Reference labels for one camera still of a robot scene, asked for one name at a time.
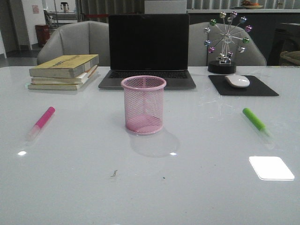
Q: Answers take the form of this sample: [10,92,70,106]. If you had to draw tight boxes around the green highlighter pen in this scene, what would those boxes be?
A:
[242,108,275,148]

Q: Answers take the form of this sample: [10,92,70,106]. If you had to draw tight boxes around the pink highlighter pen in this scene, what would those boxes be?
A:
[26,106,55,142]

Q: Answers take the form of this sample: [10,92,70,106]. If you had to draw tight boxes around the pink mesh pen holder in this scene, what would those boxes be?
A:
[121,75,166,135]

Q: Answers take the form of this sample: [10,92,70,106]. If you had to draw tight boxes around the grey open laptop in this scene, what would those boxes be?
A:
[98,14,196,90]

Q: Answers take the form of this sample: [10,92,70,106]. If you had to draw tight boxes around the middle cream book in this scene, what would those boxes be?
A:
[31,66,97,84]

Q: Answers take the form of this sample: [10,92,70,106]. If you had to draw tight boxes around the bottom yellow book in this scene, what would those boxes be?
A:
[27,73,94,90]

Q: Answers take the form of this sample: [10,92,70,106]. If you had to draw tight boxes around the yellow book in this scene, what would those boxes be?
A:
[27,73,94,90]
[29,54,99,78]

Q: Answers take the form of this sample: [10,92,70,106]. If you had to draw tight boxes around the right grey armchair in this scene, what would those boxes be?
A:
[188,22,266,66]

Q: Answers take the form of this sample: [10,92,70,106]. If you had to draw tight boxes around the grey armchair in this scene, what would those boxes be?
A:
[37,21,110,66]
[188,22,266,66]

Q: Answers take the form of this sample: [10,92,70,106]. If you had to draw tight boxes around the white computer mouse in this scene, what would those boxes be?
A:
[225,74,250,88]

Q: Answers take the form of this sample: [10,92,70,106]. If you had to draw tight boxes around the left grey armchair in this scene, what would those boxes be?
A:
[37,21,110,66]

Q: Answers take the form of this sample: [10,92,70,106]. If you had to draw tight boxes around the top yellow book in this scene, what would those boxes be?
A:
[29,54,99,78]

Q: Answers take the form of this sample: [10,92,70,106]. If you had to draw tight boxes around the black mouse pad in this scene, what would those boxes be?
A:
[209,75,279,97]

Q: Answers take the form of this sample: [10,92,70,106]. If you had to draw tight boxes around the ferris wheel desk ornament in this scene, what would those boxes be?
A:
[203,11,250,74]

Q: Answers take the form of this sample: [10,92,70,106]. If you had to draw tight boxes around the red bin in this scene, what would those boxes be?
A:
[35,24,50,47]

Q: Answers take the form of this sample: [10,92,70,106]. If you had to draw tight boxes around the fruit bowl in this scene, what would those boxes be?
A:
[241,0,263,9]

